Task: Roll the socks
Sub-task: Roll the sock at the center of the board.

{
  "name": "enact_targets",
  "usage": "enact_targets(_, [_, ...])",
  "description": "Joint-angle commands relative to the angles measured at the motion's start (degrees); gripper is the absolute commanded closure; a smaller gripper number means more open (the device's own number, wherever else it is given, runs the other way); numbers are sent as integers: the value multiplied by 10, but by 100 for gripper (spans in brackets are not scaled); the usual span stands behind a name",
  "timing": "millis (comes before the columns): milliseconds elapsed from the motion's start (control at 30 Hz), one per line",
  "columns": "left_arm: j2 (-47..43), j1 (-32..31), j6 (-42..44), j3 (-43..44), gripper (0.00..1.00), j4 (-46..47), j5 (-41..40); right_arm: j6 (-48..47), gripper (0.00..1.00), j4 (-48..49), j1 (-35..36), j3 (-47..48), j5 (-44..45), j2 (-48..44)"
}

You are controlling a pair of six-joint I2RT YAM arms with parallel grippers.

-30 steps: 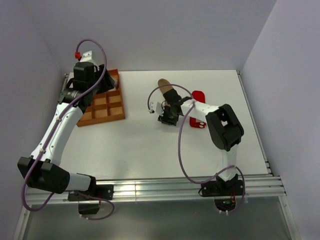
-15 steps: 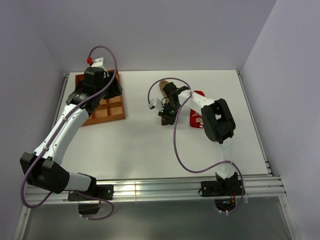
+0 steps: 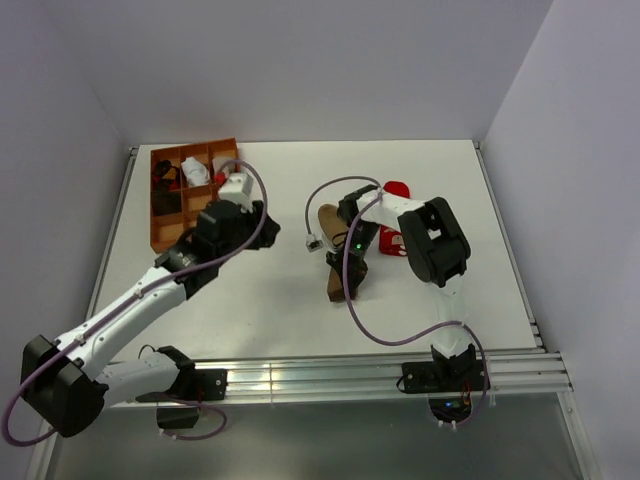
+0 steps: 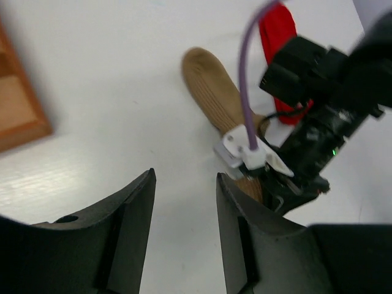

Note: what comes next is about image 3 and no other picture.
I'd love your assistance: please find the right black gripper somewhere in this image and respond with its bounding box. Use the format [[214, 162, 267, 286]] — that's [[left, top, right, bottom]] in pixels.
[[327, 221, 381, 299]]

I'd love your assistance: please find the tan ribbed sock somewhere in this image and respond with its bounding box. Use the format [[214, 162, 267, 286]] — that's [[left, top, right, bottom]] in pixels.
[[317, 204, 368, 303]]

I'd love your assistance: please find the dark brown striped sock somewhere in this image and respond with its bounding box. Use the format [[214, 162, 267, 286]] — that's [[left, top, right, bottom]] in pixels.
[[151, 190, 182, 217]]

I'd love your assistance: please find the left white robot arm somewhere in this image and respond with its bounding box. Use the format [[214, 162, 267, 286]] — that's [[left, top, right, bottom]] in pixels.
[[19, 200, 280, 438]]

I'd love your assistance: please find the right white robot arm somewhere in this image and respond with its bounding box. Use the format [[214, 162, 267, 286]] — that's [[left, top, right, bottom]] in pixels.
[[326, 184, 478, 390]]

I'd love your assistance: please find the red patterned sock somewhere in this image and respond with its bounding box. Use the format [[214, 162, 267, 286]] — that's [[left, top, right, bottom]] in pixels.
[[378, 181, 411, 257]]

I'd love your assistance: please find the beige rolled sock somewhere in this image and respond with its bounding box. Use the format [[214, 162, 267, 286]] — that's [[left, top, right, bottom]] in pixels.
[[211, 156, 236, 175]]

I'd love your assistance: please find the white rolled sock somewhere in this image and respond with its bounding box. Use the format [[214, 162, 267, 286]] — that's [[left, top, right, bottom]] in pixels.
[[181, 157, 210, 188]]

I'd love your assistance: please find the orange compartment tray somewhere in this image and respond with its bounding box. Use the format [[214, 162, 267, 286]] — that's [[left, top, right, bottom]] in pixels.
[[150, 137, 240, 253]]

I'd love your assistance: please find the black red rolled sock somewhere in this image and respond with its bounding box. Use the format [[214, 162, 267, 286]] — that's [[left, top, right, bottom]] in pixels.
[[151, 159, 181, 192]]

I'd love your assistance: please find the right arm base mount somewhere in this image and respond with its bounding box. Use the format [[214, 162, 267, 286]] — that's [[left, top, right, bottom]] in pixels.
[[396, 344, 491, 430]]

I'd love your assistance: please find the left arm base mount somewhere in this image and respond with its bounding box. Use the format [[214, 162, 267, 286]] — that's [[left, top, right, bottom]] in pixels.
[[136, 345, 228, 441]]

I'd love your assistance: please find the aluminium front rail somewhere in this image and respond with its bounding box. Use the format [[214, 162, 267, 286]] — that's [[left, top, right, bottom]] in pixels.
[[195, 351, 573, 405]]

